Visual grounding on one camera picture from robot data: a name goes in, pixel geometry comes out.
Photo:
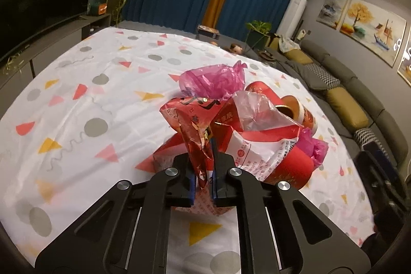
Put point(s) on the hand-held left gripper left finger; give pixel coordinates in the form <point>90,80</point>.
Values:
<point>192,190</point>

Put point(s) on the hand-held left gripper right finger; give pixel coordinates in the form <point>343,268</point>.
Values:
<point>214,189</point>

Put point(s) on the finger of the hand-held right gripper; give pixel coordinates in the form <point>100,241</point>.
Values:
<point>375,174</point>
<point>377,152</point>

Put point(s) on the red and white plastic bag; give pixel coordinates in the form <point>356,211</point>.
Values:
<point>250,145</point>

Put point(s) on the white and red paper cup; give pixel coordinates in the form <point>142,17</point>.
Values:
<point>305,116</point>

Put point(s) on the large plain red paper cup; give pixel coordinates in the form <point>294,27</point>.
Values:
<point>292,168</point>

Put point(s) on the large pink plastic bag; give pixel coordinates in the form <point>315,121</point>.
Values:
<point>208,81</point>

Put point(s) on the red patterned paper cup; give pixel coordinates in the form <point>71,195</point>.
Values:
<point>260,89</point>

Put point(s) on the black and white patterned cushion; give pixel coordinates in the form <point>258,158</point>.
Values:
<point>369,136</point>
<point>324,75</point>

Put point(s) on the large yellow cushion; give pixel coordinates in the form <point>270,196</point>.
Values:
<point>346,107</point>

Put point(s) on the grey sofa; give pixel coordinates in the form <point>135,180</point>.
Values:
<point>359,84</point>

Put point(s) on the purple abstract painting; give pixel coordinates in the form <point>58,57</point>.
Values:
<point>405,59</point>

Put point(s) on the grey cushion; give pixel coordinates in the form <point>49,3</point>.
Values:
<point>305,78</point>

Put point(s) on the sailing ship painting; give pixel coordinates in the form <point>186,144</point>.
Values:
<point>372,30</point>

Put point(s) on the small yellow cushion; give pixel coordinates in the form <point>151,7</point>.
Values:
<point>297,57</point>

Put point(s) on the white jug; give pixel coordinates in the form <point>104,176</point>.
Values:
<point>301,35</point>

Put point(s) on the white cloth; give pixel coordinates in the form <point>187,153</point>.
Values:
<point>287,44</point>

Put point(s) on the doll head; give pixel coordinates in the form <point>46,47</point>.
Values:
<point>237,48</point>

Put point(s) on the small grey landscape painting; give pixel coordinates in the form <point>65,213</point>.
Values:
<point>332,9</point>

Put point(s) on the flat printed box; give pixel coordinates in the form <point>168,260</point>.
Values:
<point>208,31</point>

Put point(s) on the white standing air conditioner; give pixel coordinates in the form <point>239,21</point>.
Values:
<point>290,17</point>

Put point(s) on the white patterned tablecloth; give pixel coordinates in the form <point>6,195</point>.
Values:
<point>80,75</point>

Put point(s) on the potted plant in dark pot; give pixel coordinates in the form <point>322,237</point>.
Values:
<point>257,30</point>

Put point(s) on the grey television cabinet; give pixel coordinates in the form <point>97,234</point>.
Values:
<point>57,46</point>

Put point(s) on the tall plant stand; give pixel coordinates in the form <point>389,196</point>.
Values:
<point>110,1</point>

